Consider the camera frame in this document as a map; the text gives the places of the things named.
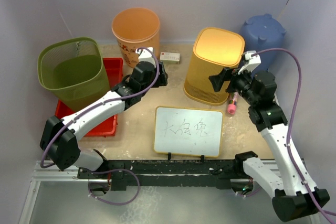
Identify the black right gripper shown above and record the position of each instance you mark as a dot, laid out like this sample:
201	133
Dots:
217	80

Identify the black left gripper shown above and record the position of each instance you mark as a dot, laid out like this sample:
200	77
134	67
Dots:
162	77

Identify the yellow slatted waste basket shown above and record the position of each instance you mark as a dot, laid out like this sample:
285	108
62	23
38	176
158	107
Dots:
213	50

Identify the orange plastic bin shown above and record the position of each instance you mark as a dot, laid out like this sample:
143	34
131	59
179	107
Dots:
136	27

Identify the blue plastic bucket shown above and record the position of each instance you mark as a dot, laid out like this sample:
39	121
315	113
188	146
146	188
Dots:
262	32

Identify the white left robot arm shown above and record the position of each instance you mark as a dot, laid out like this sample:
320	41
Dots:
60	137

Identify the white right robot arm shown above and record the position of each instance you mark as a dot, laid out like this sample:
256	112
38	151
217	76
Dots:
278	134

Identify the small green white box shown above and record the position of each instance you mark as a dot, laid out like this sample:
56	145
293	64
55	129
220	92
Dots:
170	57

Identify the pink capped marker tube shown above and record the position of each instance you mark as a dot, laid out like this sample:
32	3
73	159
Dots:
232	104

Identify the yellow framed whiteboard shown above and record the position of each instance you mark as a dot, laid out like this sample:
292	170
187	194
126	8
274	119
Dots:
185	131

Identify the green mesh waste basket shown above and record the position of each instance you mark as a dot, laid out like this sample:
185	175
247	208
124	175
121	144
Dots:
74	72

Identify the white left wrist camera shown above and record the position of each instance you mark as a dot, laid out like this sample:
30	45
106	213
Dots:
145	55

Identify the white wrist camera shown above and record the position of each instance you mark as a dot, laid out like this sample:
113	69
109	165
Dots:
251	61
145	55

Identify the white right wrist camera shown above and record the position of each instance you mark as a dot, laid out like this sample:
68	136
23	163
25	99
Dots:
251	61

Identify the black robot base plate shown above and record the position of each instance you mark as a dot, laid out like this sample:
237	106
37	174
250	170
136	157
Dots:
218	173

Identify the aluminium frame rail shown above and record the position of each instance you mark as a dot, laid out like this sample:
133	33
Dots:
293	195

